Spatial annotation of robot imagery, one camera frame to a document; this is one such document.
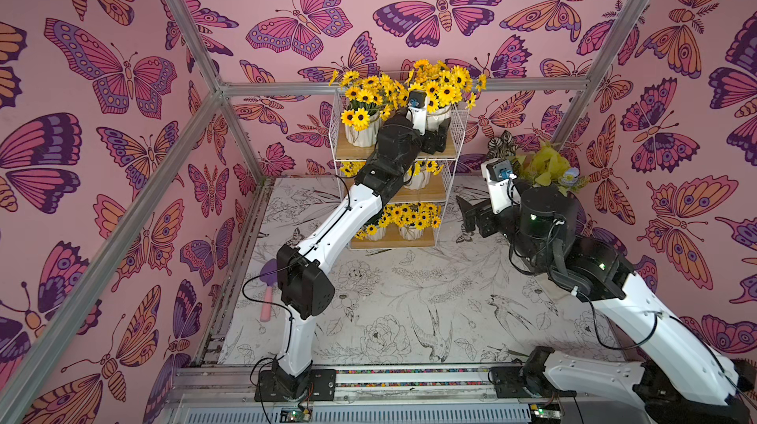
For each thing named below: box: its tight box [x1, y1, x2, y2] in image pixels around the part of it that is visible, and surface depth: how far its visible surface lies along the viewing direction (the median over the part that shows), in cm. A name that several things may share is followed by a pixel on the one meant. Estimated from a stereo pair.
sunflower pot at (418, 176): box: [403, 160, 445, 191], surface depth 74 cm
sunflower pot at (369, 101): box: [329, 70, 410, 148], surface depth 64 cm
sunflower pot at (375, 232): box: [354, 212, 392, 242], surface depth 93 cm
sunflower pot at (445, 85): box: [405, 59, 487, 132], surface depth 65 cm
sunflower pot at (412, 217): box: [383, 202, 443, 241], surface depth 92 cm
